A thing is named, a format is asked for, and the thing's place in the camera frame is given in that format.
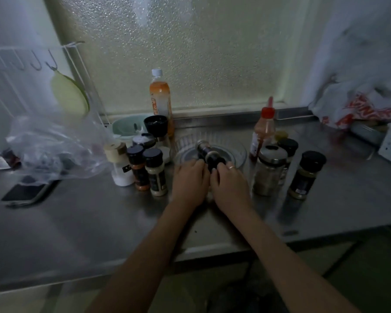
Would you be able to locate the round pale green lid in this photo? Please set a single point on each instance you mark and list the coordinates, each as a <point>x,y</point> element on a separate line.
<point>70,96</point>

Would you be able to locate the black cup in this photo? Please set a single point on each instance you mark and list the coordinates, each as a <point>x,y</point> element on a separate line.
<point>155,125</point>

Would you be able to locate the jar with shiny dark lid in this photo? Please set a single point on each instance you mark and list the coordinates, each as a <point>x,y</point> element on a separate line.
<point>144,140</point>

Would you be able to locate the white shaker with wooden lid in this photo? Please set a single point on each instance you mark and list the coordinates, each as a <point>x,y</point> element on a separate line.
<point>119,166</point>

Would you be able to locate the person's right hand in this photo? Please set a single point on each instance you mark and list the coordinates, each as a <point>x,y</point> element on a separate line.
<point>232,190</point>

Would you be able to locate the red sauce squeeze bottle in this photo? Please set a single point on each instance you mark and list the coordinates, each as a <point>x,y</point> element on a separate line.
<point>263,130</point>

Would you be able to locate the dark pepper grinder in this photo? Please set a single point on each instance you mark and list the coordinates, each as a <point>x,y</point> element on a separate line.
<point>209,153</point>

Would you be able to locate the person's right fingers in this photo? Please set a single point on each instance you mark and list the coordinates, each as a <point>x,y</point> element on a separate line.
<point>222,169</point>

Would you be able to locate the person's left forearm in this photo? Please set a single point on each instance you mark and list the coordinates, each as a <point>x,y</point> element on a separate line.
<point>151,260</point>

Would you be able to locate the pale green bowl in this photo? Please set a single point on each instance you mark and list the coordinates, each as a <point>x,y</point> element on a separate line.
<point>126,127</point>

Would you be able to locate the glass jar with metal lid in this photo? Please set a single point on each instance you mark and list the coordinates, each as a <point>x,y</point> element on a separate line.
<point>267,172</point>

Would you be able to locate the person's right forearm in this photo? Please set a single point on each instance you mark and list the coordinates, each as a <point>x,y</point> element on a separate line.
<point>280,260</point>

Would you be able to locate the beige spice jar black lid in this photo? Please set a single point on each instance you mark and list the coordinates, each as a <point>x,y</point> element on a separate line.
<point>156,177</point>

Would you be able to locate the white plastic bag red print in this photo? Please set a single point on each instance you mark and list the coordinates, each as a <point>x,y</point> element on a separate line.
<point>361,71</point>

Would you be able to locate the person's left fingers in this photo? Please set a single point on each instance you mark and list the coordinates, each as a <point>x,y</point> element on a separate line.
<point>193,164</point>

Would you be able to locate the metal container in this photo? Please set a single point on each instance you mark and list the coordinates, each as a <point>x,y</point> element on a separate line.
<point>368,132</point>

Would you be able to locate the black smartphone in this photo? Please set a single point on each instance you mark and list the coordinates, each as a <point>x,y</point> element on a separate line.
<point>27,192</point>

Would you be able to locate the orange bottle with white cap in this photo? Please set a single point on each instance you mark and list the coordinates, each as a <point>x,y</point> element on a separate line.
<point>160,99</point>

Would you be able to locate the clear glass dish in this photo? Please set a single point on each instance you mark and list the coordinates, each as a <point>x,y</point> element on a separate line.
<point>232,149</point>

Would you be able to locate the person's left hand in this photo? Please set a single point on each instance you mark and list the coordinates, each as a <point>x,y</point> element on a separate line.
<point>189,184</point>

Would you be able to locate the slim spice jar black lid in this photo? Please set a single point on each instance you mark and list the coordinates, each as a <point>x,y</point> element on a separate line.
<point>290,148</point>

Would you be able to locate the dark spice jar black lid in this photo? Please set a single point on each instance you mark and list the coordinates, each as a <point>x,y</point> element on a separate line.
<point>306,177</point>

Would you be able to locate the clear plastic bag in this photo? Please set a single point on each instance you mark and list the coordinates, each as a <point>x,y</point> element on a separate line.
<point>58,149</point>

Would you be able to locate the red spice jar black lid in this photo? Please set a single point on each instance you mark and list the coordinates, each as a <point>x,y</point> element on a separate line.
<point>139,171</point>

